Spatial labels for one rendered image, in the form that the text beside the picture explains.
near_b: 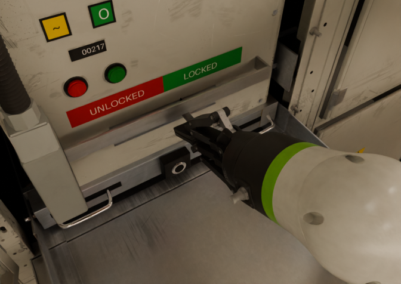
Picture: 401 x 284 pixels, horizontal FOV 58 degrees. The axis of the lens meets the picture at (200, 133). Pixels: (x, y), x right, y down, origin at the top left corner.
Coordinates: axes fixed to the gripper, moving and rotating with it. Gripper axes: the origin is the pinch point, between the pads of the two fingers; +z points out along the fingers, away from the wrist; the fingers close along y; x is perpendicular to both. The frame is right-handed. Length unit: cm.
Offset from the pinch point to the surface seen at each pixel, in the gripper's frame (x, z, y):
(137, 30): -3.9, -2.0, -18.1
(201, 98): 4.4, 1.4, -4.2
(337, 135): 46, 15, 24
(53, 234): -26.8, 13.8, 12.8
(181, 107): 0.3, 1.3, -4.3
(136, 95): -5.7, 3.6, -8.3
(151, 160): -5.4, 10.7, 6.3
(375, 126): 64, 18, 30
